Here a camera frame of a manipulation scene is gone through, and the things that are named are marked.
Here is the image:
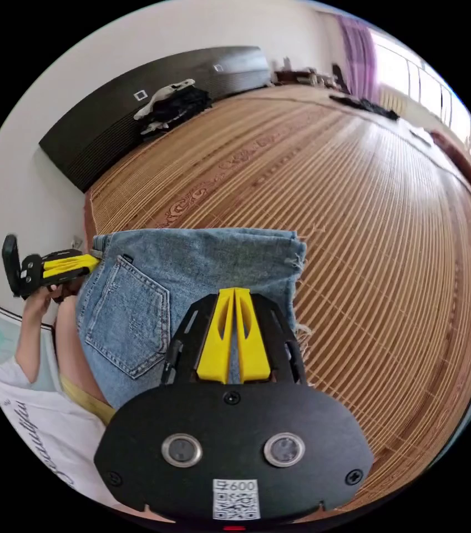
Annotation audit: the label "person's body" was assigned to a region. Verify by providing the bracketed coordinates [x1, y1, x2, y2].
[0, 291, 178, 526]

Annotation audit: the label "blue denim shorts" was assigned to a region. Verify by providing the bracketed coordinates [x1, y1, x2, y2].
[74, 228, 308, 411]

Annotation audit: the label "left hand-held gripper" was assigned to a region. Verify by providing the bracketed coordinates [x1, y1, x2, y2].
[19, 248, 102, 300]

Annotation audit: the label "purple curtain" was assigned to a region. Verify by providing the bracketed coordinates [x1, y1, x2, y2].
[336, 16, 381, 105]

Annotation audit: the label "window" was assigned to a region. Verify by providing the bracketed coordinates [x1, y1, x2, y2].
[371, 32, 471, 136]

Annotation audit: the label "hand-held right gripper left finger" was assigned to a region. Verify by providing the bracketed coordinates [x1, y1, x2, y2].
[196, 288, 235, 384]

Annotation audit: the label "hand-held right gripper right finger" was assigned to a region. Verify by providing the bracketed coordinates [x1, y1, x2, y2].
[235, 288, 272, 384]

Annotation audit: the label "pile of clothes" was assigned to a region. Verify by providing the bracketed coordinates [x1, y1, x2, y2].
[133, 78, 214, 137]

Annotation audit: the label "bed with woven mat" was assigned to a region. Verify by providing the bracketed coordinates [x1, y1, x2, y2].
[38, 45, 471, 514]

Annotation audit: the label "person's left hand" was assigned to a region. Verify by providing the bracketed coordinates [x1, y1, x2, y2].
[23, 280, 81, 324]

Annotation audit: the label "person's left forearm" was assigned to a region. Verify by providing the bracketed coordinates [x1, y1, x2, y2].
[13, 310, 59, 385]

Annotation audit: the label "black garment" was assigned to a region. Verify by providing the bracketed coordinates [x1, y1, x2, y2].
[328, 94, 401, 122]

